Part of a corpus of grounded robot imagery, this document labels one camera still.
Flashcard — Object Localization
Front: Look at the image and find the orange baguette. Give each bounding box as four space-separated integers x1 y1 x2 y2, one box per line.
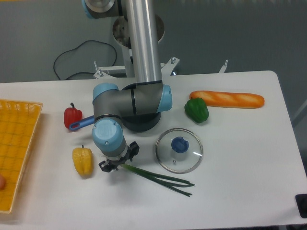
189 91 265 109

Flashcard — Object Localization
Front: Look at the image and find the yellow bell pepper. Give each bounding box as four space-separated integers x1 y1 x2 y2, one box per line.
72 145 94 178

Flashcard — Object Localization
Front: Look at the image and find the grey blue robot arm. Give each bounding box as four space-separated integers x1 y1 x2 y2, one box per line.
82 0 172 173

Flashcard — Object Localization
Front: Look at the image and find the green onion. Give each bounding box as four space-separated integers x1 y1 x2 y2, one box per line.
118 160 195 197

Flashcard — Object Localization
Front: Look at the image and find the black corner device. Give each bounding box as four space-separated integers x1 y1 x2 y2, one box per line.
295 194 307 219

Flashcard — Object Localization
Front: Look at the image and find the white middle mounting bracket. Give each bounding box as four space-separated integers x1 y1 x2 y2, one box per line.
161 57 180 77

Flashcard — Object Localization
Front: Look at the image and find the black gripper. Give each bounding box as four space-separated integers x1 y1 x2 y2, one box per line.
98 141 140 172

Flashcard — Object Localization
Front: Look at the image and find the glass pot lid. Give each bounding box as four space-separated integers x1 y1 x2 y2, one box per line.
155 128 203 174

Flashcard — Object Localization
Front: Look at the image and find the white right mounting bracket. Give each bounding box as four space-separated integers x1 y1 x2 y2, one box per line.
219 59 228 73

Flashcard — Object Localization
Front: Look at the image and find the green bell pepper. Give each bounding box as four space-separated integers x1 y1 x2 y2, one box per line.
184 98 209 123

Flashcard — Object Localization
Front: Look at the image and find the red bell pepper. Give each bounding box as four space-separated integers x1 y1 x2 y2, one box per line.
63 103 83 129

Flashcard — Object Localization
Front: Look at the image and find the dark saucepan blue handle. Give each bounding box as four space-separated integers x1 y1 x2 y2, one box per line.
69 80 163 132

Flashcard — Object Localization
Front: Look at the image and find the yellow woven basket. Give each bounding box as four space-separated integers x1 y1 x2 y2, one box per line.
0 99 43 214

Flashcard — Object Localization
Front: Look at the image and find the black cable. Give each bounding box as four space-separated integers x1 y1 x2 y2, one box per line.
53 40 118 81

